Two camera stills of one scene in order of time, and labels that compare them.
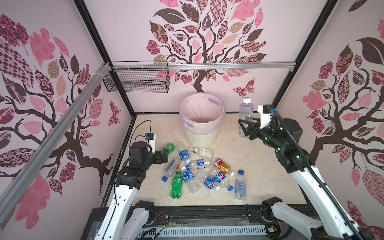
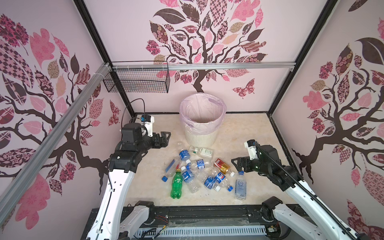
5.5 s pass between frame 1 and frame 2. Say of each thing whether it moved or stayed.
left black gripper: moved
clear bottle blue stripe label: stayed
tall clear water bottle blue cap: stayed
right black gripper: moved
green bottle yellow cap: stayed
